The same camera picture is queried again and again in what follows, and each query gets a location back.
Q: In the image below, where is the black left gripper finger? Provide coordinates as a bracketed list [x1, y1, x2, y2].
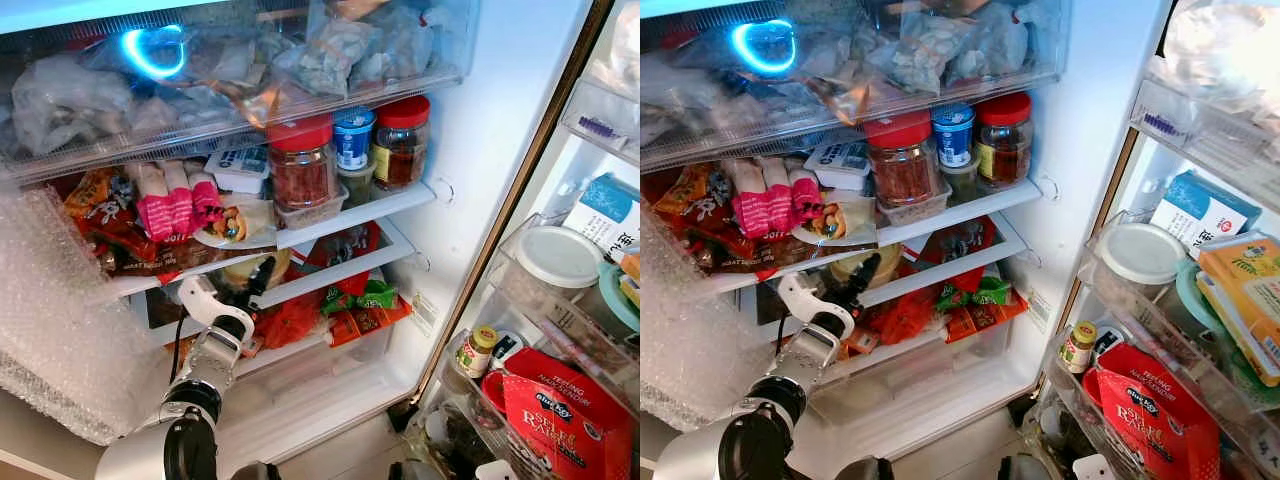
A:
[248, 255, 278, 302]
[849, 252, 884, 300]

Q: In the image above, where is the white open fridge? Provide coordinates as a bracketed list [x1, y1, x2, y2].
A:
[640, 0, 1173, 473]
[0, 0, 603, 473]

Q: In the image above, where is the white fridge door with racks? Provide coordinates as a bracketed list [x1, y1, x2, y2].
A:
[1020, 0, 1280, 480]
[400, 0, 641, 480]

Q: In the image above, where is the plain red packet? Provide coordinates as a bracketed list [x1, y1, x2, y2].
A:
[254, 289, 327, 352]
[867, 286, 942, 347]

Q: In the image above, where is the white plate with food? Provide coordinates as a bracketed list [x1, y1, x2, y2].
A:
[789, 189, 880, 249]
[194, 194, 280, 252]

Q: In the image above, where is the clear plastic food container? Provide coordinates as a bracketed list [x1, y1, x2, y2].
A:
[877, 179, 954, 229]
[274, 184, 350, 232]

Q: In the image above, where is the red printed food package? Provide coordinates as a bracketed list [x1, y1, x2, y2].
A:
[914, 214, 1000, 287]
[299, 221, 384, 294]

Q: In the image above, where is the green foil packet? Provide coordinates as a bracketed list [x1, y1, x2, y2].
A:
[934, 276, 1014, 312]
[319, 279, 400, 318]

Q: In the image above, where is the white lidded food box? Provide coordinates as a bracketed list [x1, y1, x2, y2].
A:
[804, 139, 872, 194]
[204, 147, 272, 196]

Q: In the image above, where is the pink sausage pack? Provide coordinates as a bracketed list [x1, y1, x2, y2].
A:
[727, 156, 827, 240]
[129, 159, 227, 244]

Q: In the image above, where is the large red lid jar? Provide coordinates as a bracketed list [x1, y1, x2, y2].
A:
[862, 109, 947, 210]
[265, 114, 338, 214]

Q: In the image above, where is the orange foil packet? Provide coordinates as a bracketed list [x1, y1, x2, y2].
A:
[944, 291, 1030, 345]
[327, 299, 414, 349]

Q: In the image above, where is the green glass jar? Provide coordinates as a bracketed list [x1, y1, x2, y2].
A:
[337, 159, 379, 210]
[939, 157, 982, 207]

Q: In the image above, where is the blue white plastic cup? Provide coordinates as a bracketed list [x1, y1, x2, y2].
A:
[331, 106, 379, 172]
[931, 102, 977, 170]

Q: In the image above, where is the red orange snack bag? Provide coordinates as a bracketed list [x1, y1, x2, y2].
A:
[649, 164, 747, 272]
[61, 164, 152, 277]

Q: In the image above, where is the clear bubble wrap sheet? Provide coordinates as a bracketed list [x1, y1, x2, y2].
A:
[640, 204, 763, 433]
[0, 184, 173, 447]

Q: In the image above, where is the small red lid jar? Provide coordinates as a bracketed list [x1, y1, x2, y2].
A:
[371, 94, 433, 194]
[974, 91, 1035, 192]

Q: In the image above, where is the yellow cardboard box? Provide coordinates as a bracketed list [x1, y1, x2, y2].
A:
[1194, 232, 1280, 389]
[619, 249, 641, 307]

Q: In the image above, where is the small yellow lid jar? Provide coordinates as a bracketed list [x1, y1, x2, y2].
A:
[454, 324, 500, 380]
[1057, 319, 1099, 376]

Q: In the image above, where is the clear freezer drawer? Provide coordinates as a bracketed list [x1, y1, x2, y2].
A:
[0, 0, 482, 184]
[640, 0, 1072, 173]

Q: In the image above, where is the teal round lid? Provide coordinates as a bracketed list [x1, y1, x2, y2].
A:
[597, 261, 641, 334]
[1174, 259, 1227, 337]

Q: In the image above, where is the blue white carton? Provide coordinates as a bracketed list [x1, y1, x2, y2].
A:
[561, 171, 641, 264]
[1149, 169, 1264, 260]

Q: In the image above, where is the white lid round container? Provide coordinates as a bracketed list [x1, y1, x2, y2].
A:
[1089, 221, 1190, 302]
[509, 225, 607, 302]

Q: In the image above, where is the red self raising flour bag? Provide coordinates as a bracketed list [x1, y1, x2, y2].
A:
[1082, 342, 1224, 480]
[481, 346, 638, 480]

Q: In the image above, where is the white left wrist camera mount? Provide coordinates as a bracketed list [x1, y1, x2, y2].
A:
[177, 275, 256, 344]
[777, 271, 857, 342]

